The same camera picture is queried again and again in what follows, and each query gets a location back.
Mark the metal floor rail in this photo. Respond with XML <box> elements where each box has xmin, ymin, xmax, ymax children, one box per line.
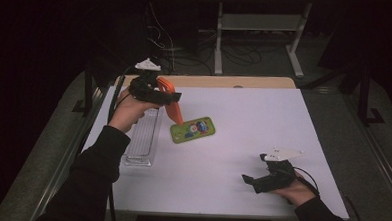
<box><xmin>28</xmin><ymin>82</ymin><xmax>110</xmax><ymax>221</ymax></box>
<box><xmin>339</xmin><ymin>95</ymin><xmax>392</xmax><ymax>208</ymax></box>

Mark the clear plastic tray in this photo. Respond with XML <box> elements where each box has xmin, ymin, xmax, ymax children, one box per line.
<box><xmin>121</xmin><ymin>105</ymin><xmax>165</xmax><ymax>168</ymax></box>

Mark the bundle of hanging cables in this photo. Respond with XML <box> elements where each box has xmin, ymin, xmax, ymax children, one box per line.
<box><xmin>141</xmin><ymin>0</ymin><xmax>220</xmax><ymax>77</ymax></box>

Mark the person's right hand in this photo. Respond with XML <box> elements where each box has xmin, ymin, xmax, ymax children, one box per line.
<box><xmin>269</xmin><ymin>171</ymin><xmax>319</xmax><ymax>209</ymax></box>

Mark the tangle of floor cables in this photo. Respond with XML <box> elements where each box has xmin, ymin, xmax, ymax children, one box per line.
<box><xmin>219</xmin><ymin>36</ymin><xmax>290</xmax><ymax>69</ymax></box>

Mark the orange phone case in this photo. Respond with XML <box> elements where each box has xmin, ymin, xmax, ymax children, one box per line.
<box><xmin>153</xmin><ymin>76</ymin><xmax>187</xmax><ymax>126</ymax></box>

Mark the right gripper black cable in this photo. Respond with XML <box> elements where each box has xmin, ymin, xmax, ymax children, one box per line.
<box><xmin>290</xmin><ymin>165</ymin><xmax>369</xmax><ymax>221</ymax></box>

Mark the black tripod stand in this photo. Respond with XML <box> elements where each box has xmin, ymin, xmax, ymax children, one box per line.
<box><xmin>299</xmin><ymin>54</ymin><xmax>364</xmax><ymax>96</ymax></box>

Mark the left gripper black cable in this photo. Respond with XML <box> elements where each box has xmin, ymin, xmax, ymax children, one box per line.
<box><xmin>102</xmin><ymin>65</ymin><xmax>137</xmax><ymax>221</ymax></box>

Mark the person's left hand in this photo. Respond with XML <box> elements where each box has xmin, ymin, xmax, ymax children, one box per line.
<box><xmin>108</xmin><ymin>91</ymin><xmax>160</xmax><ymax>135</ymax></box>

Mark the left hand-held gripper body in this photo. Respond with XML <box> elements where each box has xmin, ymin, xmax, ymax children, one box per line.
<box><xmin>127</xmin><ymin>57</ymin><xmax>174</xmax><ymax>107</ymax></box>

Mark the grey metal desk frame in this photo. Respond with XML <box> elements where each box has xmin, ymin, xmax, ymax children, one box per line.
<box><xmin>213</xmin><ymin>0</ymin><xmax>314</xmax><ymax>79</ymax></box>

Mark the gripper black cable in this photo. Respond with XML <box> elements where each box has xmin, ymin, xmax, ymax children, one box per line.
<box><xmin>290</xmin><ymin>165</ymin><xmax>369</xmax><ymax>221</ymax></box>
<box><xmin>102</xmin><ymin>65</ymin><xmax>137</xmax><ymax>221</ymax></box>

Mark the black floor stand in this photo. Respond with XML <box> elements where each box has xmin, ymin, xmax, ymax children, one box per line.
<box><xmin>71</xmin><ymin>64</ymin><xmax>98</xmax><ymax>116</ymax></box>
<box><xmin>355</xmin><ymin>60</ymin><xmax>389</xmax><ymax>129</ymax></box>

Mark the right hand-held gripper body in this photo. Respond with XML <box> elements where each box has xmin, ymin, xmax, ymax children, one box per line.
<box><xmin>256</xmin><ymin>145</ymin><xmax>305</xmax><ymax>195</ymax></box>

